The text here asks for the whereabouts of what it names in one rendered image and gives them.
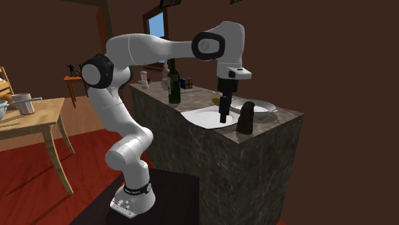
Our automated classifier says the pale pink dispenser bottle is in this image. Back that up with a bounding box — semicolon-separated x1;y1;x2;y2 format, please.
160;60;171;91

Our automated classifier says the dark robot stand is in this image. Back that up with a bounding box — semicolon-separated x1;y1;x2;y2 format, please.
69;167;201;225

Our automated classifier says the coloured puzzle cube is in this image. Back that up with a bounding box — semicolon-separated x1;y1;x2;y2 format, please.
180;77;194;91

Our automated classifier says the white round bowl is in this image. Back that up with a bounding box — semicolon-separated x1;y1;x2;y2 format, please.
230;98;278;115

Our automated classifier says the window with brown frame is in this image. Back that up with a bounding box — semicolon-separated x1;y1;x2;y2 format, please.
142;5;169;72

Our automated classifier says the small orange side table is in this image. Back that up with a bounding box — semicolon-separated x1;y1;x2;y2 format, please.
63;63;89;109

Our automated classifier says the light wooden chair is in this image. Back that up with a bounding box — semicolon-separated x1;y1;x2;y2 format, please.
0;66;15;97

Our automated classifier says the dark green wine bottle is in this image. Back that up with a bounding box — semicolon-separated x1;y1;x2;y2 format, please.
168;58;182;105

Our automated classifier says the dark brown upright object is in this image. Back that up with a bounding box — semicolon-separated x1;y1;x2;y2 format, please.
235;101;256;136

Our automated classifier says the light wooden table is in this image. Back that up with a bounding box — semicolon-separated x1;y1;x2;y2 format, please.
0;92;76;196

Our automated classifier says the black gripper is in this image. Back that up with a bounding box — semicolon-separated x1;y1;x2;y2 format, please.
217;77;240;124

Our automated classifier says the white square plate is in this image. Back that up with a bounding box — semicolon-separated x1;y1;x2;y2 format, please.
180;105;241;130

